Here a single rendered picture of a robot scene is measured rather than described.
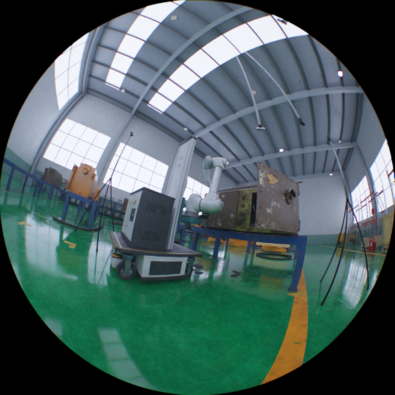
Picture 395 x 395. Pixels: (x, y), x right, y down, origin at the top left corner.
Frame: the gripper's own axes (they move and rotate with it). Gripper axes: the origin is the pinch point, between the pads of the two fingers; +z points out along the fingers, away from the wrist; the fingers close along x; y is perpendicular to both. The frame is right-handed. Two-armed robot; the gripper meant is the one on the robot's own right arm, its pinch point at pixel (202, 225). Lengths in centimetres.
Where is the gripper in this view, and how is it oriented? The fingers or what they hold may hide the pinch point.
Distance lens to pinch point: 163.0
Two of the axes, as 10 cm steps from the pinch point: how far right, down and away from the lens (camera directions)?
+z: -1.8, 9.5, -2.5
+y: -7.1, -3.0, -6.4
